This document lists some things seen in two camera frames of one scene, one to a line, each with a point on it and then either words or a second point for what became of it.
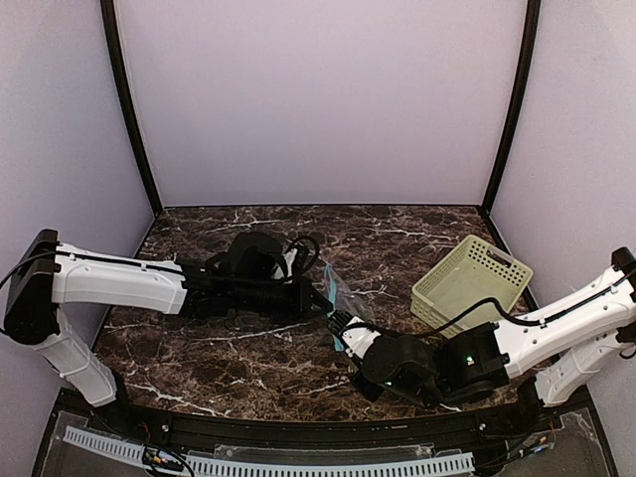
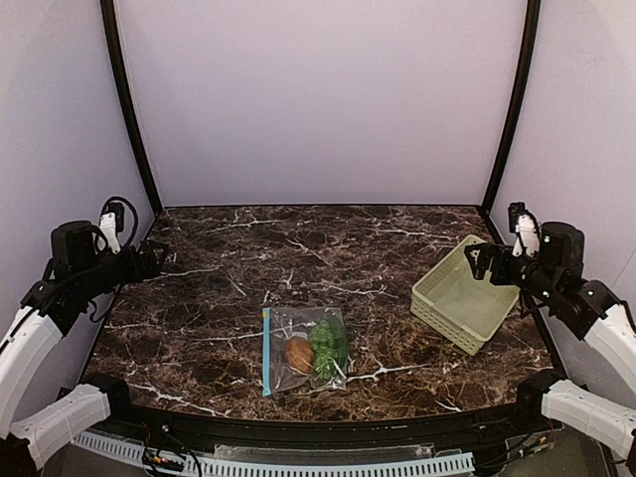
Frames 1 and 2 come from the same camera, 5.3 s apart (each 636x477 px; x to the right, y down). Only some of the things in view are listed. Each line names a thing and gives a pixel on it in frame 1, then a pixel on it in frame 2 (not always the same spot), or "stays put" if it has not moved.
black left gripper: x=300 y=296 -> x=142 y=259
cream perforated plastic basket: x=471 y=270 stays put
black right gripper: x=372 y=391 -> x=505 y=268
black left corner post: x=110 y=28 stays put
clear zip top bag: x=346 y=299 -> x=303 y=348
